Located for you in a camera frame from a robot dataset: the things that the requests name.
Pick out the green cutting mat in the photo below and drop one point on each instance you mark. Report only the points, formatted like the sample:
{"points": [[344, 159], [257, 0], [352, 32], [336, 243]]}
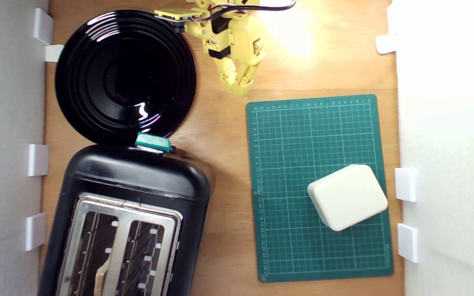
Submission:
{"points": [[294, 135]]}

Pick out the white wall clip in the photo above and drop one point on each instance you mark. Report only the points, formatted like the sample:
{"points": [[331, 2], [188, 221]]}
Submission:
{"points": [[35, 231], [38, 159], [405, 184], [54, 52], [407, 242], [42, 25], [386, 43]]}

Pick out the brown bread slice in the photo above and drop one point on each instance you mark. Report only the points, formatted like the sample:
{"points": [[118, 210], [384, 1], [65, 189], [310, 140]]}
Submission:
{"points": [[101, 277]]}

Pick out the black round plate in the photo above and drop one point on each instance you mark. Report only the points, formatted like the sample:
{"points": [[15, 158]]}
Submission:
{"points": [[121, 78]]}

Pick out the white rounded block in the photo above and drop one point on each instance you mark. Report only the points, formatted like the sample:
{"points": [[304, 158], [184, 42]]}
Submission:
{"points": [[348, 197]]}

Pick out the yellow gripper camera mount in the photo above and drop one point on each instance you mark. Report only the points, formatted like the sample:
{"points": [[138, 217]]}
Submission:
{"points": [[177, 13]]}

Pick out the green toaster lever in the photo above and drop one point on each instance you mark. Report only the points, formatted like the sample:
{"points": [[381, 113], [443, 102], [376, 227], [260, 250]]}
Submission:
{"points": [[152, 142]]}

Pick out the black two-slot toaster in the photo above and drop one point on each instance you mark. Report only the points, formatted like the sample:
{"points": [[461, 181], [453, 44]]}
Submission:
{"points": [[138, 176]]}

